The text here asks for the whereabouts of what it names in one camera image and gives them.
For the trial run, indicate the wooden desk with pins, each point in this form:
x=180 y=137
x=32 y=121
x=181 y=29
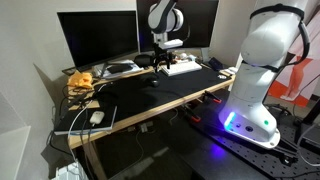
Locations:
x=87 y=141

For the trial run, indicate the orange cloth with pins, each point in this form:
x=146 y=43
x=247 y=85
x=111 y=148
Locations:
x=78 y=79

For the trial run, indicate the black round pouch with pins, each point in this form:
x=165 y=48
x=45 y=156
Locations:
x=143 y=60

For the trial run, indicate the orange white poster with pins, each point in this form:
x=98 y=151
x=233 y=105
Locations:
x=289 y=84

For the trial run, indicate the papers with black tray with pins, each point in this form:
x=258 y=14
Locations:
x=116 y=69

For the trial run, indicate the dark blue box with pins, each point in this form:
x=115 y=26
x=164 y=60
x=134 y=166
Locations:
x=215 y=64

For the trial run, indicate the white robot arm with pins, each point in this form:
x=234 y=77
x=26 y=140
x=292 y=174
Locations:
x=274 y=25

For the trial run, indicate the black monitor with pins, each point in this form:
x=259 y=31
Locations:
x=96 y=37
x=196 y=31

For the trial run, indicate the black desk mat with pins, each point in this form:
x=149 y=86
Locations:
x=134 y=95

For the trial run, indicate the black notebook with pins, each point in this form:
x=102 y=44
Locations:
x=77 y=121

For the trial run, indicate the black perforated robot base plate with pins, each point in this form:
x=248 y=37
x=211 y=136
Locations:
x=280 y=163

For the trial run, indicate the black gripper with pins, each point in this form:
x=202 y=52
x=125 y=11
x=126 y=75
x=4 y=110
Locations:
x=161 y=55

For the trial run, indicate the right black monitor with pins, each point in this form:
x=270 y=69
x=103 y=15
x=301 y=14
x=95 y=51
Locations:
x=196 y=31

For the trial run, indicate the red black clamp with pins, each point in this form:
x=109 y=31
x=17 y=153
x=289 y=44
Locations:
x=192 y=115
x=213 y=97

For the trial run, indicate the white keyboard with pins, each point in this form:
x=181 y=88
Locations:
x=181 y=68

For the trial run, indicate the black computer mouse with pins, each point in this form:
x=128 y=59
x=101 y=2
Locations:
x=154 y=83

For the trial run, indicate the left black monitor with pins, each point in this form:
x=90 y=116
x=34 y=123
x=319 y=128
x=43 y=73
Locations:
x=96 y=37

